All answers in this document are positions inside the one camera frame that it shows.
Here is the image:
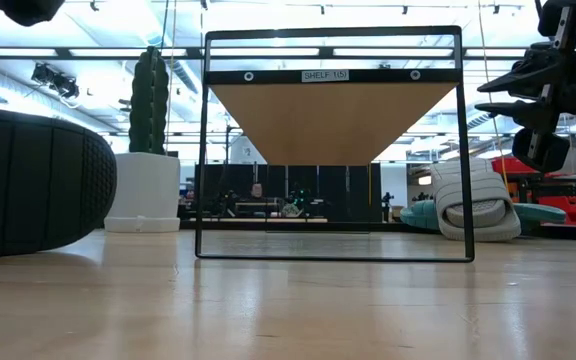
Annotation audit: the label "white plant pot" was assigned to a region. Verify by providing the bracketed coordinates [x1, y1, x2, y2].
[103, 152, 182, 220]

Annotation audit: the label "white pot saucer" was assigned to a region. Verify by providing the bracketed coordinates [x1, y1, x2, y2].
[103, 215, 182, 234]

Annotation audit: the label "black frame wooden board shelf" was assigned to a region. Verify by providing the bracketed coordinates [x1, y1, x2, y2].
[195, 25, 475, 264]

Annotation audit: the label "tall green cactus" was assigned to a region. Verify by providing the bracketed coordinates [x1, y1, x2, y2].
[127, 45, 171, 155]

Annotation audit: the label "black ceiling device cluster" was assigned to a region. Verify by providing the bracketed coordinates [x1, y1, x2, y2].
[30, 62, 80, 101]

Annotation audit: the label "white background box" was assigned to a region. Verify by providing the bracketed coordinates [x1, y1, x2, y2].
[229, 136, 268, 165]

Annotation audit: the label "white grey slide sandal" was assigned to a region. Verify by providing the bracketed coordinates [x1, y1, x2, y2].
[430, 158, 523, 243]

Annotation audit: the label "black background tripod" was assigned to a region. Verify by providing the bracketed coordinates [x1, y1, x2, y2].
[380, 191, 395, 224]

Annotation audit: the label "black table border strip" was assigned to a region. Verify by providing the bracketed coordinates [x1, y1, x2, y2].
[180, 219, 576, 242]

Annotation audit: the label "thin yellow hanging cable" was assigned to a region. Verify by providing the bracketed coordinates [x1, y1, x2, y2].
[477, 0, 510, 189]

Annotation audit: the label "red and black tool cart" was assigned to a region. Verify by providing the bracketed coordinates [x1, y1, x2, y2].
[490, 155, 576, 227]

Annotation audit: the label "black slide sandal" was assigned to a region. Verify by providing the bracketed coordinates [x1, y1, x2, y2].
[0, 105, 118, 260]

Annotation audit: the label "black partition panels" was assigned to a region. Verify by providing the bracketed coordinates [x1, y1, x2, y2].
[193, 162, 383, 224]

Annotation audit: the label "thin pale hanging cord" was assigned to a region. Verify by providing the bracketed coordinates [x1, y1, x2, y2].
[164, 0, 178, 154]

